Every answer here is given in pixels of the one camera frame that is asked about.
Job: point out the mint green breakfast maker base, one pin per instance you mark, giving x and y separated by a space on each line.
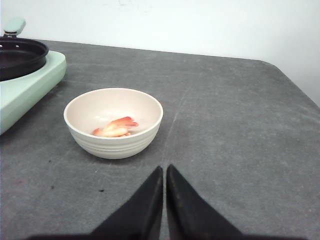
19 95

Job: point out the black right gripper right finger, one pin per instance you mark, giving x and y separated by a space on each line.
190 217

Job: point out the cream ribbed bowl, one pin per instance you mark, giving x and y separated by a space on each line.
97 108

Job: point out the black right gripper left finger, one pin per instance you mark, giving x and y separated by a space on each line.
140 217

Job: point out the orange shrimp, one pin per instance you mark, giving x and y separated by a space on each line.
116 128

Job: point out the black frying pan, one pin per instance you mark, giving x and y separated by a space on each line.
19 56

